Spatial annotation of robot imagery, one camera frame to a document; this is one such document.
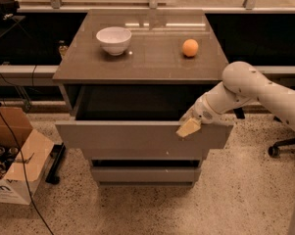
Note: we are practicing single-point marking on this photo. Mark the grey top drawer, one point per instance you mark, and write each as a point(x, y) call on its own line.
point(138, 122)

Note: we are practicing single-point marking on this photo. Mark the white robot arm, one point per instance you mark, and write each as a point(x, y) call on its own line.
point(244, 191)

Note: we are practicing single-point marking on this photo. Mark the grey drawer cabinet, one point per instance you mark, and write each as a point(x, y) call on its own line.
point(154, 57)

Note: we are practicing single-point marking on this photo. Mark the open cardboard box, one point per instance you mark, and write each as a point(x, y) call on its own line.
point(24, 154)

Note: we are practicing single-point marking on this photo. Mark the grey bottom drawer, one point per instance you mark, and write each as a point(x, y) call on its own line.
point(145, 175)

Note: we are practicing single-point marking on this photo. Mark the orange fruit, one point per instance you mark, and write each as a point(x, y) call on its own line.
point(190, 48)

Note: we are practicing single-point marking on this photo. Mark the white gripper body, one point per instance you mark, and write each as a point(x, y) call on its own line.
point(203, 111)

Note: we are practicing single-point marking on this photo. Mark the black office chair base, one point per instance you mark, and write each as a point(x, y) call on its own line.
point(274, 150)

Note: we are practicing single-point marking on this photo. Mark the small glass bottle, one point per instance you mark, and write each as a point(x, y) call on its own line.
point(63, 48)

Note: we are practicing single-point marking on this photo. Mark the black table leg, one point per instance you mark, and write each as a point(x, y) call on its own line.
point(57, 154)

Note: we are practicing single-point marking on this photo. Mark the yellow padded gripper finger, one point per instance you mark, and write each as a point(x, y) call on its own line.
point(189, 126)

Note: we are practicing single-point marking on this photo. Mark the white ceramic bowl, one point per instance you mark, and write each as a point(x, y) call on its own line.
point(114, 40)

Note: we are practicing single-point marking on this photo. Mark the grey drawer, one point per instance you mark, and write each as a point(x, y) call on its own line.
point(145, 175)
point(138, 122)

